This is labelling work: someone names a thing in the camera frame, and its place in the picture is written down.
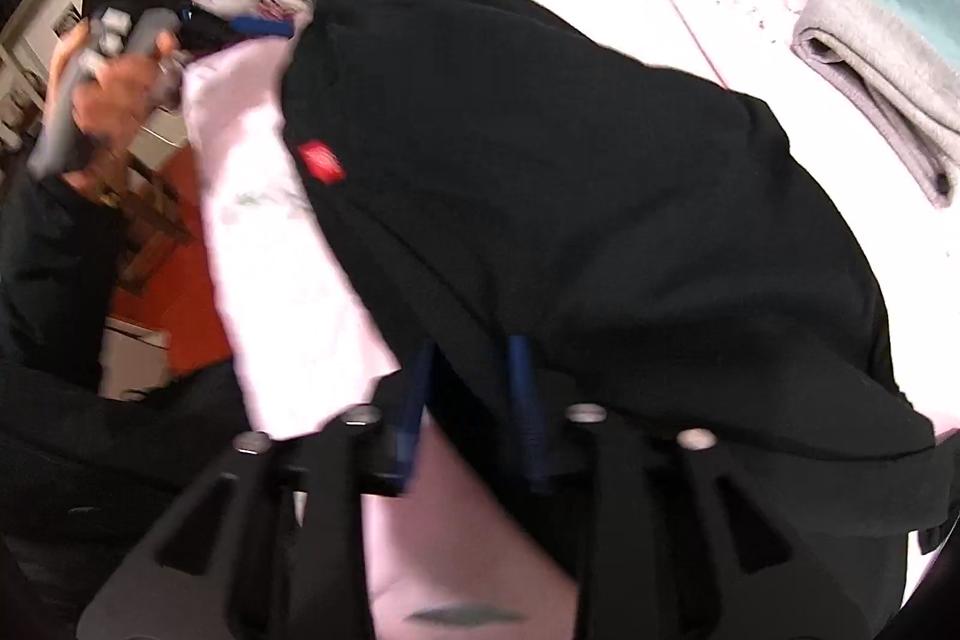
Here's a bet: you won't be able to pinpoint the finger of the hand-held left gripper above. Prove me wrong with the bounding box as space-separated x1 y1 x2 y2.
178 6 296 52

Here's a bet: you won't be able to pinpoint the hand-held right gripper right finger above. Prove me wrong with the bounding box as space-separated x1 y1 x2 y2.
505 335 797 640

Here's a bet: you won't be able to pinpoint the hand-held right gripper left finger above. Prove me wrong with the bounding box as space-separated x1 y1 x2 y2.
148 338 442 640

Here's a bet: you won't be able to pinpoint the black pants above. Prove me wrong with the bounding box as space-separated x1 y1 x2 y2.
281 0 947 555

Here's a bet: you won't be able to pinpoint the person's left forearm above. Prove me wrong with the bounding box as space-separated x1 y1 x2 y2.
0 156 134 401

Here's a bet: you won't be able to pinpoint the person's left hand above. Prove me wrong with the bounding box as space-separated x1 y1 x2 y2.
58 21 185 145

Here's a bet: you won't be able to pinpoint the wooden chair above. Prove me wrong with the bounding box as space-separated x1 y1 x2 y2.
90 141 197 298

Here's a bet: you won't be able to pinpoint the person's dark clothed body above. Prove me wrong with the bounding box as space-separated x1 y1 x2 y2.
0 351 260 618

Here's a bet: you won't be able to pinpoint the pink bed sheet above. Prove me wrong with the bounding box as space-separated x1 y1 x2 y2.
184 0 960 640

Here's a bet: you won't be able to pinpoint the grey folded cloth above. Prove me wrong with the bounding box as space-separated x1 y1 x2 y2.
792 0 960 211

